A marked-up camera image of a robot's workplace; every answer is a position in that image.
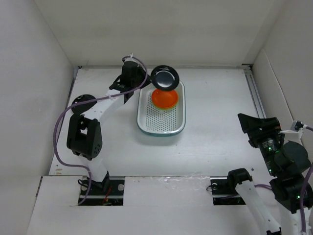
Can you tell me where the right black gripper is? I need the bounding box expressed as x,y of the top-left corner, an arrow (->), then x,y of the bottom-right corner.
238,112 -> 284,175

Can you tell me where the black plate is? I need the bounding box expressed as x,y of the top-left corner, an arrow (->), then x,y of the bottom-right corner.
150,65 -> 180,91

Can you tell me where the orange plate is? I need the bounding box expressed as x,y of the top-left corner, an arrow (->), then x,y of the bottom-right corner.
151,89 -> 179,106

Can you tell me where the green plate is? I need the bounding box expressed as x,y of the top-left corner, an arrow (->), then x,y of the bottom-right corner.
154,104 -> 177,110

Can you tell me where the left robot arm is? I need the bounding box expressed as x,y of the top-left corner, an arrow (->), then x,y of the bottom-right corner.
67,56 -> 149,194

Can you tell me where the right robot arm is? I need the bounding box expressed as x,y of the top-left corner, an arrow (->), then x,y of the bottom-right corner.
226,113 -> 313,235

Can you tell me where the white perforated plastic bin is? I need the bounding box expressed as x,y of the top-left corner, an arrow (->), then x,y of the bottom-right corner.
137,82 -> 186,137

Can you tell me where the aluminium rail back edge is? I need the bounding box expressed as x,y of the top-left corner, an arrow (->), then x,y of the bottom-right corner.
77,63 -> 267,118

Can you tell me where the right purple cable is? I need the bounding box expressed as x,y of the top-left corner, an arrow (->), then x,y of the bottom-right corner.
254,122 -> 313,233

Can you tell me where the purple cable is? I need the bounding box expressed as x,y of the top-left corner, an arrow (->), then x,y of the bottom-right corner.
53,55 -> 149,206
254,122 -> 313,233

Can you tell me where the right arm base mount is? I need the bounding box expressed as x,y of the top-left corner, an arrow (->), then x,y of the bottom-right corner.
206,176 -> 245,206

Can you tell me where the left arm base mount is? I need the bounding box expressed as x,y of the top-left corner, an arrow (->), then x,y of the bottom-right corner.
78,178 -> 125,206

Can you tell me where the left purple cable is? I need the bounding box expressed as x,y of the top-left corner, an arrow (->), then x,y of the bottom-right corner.
53,55 -> 149,206

